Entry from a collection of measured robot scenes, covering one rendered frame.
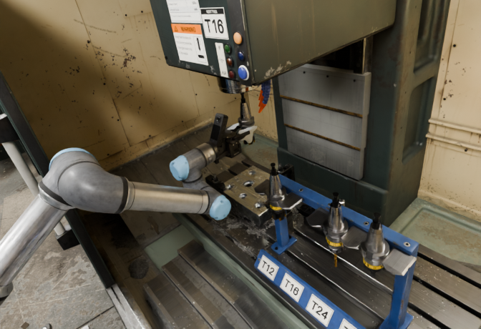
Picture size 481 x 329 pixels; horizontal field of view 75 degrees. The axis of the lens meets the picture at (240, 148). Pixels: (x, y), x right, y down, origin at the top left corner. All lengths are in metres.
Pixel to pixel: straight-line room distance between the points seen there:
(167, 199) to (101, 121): 1.19
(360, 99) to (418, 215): 0.81
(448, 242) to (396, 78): 0.87
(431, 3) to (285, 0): 0.86
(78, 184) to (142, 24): 1.37
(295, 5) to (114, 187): 0.62
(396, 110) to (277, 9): 0.76
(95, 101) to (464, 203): 2.02
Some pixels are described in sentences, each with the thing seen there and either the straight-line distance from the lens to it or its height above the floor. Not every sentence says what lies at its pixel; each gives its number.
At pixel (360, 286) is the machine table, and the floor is 0.90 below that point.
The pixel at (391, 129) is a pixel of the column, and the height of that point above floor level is 1.19.
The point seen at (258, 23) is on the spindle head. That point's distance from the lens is 0.74.
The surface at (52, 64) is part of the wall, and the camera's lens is 1.91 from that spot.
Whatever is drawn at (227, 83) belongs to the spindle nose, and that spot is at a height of 1.52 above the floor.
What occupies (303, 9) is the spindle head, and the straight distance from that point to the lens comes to 0.85.
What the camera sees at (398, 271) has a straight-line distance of 0.82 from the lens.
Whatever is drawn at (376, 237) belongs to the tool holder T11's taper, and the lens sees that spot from 0.80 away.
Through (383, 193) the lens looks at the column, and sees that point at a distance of 1.58.
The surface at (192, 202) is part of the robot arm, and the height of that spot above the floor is 1.27.
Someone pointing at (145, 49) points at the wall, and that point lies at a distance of 2.05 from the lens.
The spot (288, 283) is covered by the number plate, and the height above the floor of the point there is 0.94.
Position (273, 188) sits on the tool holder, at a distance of 0.97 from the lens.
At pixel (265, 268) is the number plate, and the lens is 1.17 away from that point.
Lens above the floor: 1.84
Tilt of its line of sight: 30 degrees down
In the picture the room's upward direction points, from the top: 10 degrees counter-clockwise
